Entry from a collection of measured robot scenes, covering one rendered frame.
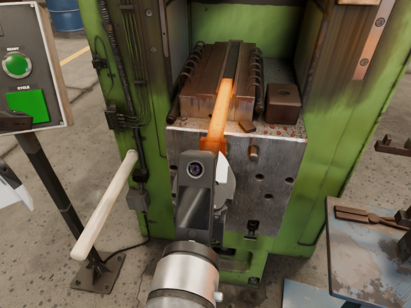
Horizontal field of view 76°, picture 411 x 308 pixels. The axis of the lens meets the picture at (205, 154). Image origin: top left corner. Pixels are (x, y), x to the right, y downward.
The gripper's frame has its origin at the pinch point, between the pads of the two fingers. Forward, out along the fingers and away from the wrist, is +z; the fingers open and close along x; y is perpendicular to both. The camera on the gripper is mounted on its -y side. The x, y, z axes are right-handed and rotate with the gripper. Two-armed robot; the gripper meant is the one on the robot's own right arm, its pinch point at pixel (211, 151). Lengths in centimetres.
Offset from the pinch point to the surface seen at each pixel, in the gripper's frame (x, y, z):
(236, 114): 3.1, 8.3, 27.6
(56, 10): -297, 54, 388
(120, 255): -52, 100, 31
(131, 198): -41, 61, 38
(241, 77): 3.5, 2.4, 38.7
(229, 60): -1, 2, 52
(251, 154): 8.0, 14.2, 17.9
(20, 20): -45, -15, 21
